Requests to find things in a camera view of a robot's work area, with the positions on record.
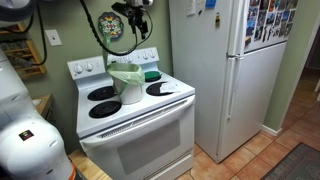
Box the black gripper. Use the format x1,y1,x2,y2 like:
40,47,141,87
111,0,154,39

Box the white bin with green lid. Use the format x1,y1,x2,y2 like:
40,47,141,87
102,50,145,105

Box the white paper towel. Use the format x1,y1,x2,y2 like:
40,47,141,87
160,82,179,93

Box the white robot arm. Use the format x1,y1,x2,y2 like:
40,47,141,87
0,0,154,180

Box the light green bin liner bag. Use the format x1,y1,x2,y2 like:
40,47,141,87
107,63,145,95

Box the white electric stove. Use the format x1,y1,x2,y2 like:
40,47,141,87
68,56,195,180

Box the front right coil burner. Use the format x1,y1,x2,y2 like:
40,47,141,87
146,82,173,96

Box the coil burner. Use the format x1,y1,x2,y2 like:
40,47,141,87
87,86,116,101
146,82,173,96
89,101,122,118

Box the back left coil burner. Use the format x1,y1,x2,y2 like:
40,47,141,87
87,86,116,101

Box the front left coil burner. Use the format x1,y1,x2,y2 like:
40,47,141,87
89,101,122,118

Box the white refrigerator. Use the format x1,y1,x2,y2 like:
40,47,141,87
169,0,288,163

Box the wooden side table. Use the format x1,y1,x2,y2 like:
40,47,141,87
32,94,53,119

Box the fridge photo magnets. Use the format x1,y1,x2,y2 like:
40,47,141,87
245,0,299,50

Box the patterned floor rug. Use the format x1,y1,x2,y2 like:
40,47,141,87
261,143,320,180

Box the colourful decorative wall plate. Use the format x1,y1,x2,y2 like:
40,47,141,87
98,12,124,40

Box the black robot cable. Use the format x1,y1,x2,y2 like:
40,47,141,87
79,0,154,57

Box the white light switch plate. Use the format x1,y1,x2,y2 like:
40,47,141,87
45,29,62,46

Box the white oven door handle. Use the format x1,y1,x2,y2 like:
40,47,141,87
80,96,195,151

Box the wooden wall shelf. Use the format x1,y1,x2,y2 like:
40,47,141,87
0,38,47,78

